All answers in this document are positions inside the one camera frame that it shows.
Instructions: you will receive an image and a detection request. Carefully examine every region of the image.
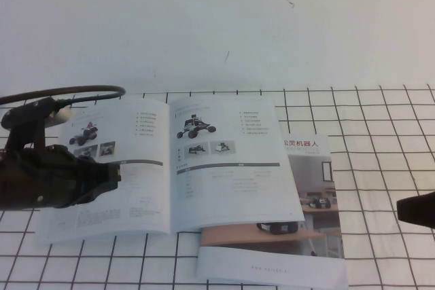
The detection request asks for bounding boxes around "white product manual book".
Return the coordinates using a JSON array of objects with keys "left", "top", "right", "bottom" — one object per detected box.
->
[{"left": 36, "top": 94, "right": 306, "bottom": 247}]

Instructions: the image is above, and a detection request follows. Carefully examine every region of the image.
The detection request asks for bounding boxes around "closed brochure with photo cover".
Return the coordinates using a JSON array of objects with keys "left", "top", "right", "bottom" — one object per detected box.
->
[{"left": 196, "top": 133, "right": 349, "bottom": 290}]

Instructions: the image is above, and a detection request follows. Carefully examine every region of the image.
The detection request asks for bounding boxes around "left camera black cable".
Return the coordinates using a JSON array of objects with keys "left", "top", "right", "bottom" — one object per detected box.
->
[{"left": 0, "top": 84, "right": 126, "bottom": 108}]

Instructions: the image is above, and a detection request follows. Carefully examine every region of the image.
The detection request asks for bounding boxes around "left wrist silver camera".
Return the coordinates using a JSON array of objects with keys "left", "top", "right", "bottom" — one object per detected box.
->
[{"left": 46, "top": 105, "right": 74, "bottom": 128}]

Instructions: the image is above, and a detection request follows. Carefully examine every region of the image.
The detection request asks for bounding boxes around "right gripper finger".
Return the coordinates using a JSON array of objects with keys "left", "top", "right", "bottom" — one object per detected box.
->
[
  {"left": 396, "top": 192, "right": 435, "bottom": 212},
  {"left": 398, "top": 210, "right": 435, "bottom": 229}
]

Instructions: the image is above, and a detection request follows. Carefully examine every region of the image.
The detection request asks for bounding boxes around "left camera black mount bracket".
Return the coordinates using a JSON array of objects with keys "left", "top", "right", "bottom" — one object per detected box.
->
[{"left": 1, "top": 98, "right": 55, "bottom": 151}]

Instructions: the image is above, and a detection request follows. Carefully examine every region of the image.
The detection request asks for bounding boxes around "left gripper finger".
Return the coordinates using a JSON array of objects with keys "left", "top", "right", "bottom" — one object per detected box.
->
[
  {"left": 81, "top": 181, "right": 119, "bottom": 204},
  {"left": 101, "top": 163, "right": 122, "bottom": 183}
]

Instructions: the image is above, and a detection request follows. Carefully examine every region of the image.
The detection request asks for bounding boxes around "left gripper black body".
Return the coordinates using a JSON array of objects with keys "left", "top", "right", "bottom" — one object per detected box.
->
[{"left": 0, "top": 145, "right": 109, "bottom": 210}]

